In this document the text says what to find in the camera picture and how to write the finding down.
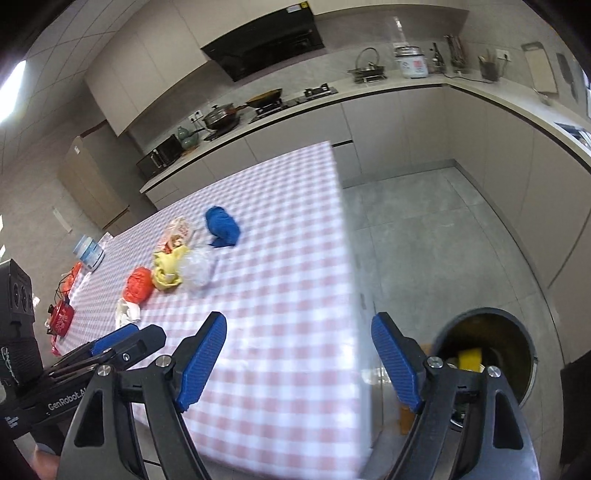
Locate beige refrigerator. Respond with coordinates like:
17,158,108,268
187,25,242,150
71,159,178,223
58,134,132,232

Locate blue cloth ball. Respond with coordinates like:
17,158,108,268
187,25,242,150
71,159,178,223
204,205,242,250

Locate white jar blue label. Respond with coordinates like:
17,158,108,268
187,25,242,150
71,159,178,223
73,234,105,273

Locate white tissue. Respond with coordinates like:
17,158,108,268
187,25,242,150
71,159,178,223
115,298,143,330

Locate black plastic bucket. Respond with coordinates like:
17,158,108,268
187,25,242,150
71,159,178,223
431,307,539,409

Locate black built-in oven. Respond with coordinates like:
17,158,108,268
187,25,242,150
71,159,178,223
558,355,591,472

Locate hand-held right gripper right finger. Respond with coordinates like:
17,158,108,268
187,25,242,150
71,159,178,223
370,312,541,480

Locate clear plastic bag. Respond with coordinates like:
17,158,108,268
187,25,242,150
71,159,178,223
178,237,220,291

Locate beige base cabinets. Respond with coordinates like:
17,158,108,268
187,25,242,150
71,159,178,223
139,83,591,296

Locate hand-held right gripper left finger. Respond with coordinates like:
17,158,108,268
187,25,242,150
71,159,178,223
58,311,228,480

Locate orange plastic item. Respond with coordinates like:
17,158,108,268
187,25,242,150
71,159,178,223
62,262,84,291

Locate metal pot with bail handle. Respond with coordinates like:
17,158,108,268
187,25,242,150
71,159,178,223
347,47,387,84

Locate black utensil holder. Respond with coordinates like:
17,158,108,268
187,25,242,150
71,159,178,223
478,50,503,83

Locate black range hood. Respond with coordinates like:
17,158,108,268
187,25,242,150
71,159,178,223
200,2,325,83

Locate yellow bag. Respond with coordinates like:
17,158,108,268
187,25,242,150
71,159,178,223
152,244,191,292

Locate steel kitchen sink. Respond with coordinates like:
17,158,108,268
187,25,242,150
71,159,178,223
554,121,591,153

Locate black induction cooker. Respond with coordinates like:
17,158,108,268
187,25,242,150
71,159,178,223
203,121,243,141

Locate red orange plastic bag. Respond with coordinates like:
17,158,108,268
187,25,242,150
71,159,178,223
122,267,154,305

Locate beige wall cabinets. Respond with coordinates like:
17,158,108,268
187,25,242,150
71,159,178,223
83,0,319,137

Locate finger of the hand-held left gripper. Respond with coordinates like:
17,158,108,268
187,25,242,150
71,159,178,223
44,323,141,373
48,324,167,382

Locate ceiling light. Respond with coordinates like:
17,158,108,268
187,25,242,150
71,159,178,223
0,60,28,125

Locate black pan with lid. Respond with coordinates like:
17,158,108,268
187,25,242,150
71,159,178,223
201,104,250,132

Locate black microwave oven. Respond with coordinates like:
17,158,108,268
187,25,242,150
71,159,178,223
136,136,183,178

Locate metal utensil rack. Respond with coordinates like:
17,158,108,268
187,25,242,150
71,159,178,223
444,34,469,75

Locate brown wooden stool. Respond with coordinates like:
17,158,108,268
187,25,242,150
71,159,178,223
397,401,417,437

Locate black wok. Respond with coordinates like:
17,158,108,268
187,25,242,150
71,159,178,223
245,88,283,109

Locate pink checkered tablecloth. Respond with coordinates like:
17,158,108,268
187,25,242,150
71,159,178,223
48,141,377,464

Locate white rice cooker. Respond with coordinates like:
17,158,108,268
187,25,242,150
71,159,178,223
394,45,430,79

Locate black cleaver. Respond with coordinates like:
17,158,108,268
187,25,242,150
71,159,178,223
556,53,580,100

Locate printed snack packet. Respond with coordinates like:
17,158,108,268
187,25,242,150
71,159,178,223
159,218,195,252

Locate beige cutting board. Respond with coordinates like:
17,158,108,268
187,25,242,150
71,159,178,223
522,42,559,95

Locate black gas stove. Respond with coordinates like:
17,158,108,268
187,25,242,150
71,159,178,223
249,83,339,124

